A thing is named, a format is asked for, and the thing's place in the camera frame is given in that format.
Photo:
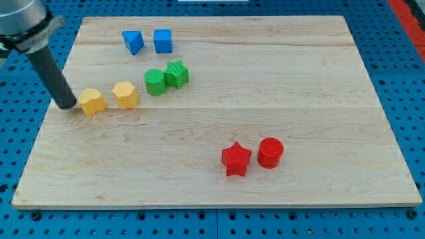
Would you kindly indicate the red star block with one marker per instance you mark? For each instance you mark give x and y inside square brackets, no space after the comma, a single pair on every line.
[236,159]

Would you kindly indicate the green star block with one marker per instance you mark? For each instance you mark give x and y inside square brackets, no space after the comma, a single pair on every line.
[176,74]

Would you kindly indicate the wooden board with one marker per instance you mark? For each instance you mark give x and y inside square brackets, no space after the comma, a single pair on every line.
[299,79]

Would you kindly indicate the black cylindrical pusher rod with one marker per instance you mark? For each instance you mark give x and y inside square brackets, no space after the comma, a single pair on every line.
[52,77]

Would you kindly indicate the yellow heart block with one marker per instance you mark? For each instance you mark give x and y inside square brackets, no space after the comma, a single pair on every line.
[91,101]

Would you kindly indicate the red cylinder block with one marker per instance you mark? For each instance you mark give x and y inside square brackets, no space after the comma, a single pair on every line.
[270,152]

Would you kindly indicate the red strip at corner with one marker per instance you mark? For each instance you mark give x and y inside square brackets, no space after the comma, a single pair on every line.
[411,18]

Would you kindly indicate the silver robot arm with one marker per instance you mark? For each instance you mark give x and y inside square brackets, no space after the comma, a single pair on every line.
[26,26]

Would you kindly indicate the yellow hexagon block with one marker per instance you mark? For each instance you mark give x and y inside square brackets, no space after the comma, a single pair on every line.
[125,94]

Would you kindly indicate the green cylinder block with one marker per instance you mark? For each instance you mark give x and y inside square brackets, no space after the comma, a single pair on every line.
[155,82]

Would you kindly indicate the blue cube block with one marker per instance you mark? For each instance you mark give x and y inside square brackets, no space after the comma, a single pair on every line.
[162,39]

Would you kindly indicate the blue triangle block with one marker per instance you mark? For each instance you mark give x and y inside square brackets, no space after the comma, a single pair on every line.
[133,41]

